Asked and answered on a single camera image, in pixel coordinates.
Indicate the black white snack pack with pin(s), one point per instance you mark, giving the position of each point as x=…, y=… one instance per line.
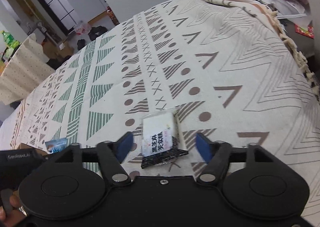
x=161, y=138

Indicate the blue candy wrapper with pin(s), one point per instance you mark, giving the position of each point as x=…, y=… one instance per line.
x=56, y=145

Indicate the brown cardboard box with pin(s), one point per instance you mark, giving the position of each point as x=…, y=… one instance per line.
x=22, y=146

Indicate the round table with dotted cloth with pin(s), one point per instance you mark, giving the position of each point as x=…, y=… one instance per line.
x=26, y=70

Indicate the pink white plastic bag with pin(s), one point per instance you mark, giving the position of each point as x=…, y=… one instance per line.
x=82, y=28

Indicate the black shoes pile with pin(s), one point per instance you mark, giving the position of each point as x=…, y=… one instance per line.
x=93, y=34

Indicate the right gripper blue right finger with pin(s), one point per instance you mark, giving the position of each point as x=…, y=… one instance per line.
x=205, y=147

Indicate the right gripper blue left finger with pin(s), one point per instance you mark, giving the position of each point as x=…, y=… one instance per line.
x=123, y=146

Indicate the green soda bottle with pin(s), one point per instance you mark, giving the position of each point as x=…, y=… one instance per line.
x=9, y=40

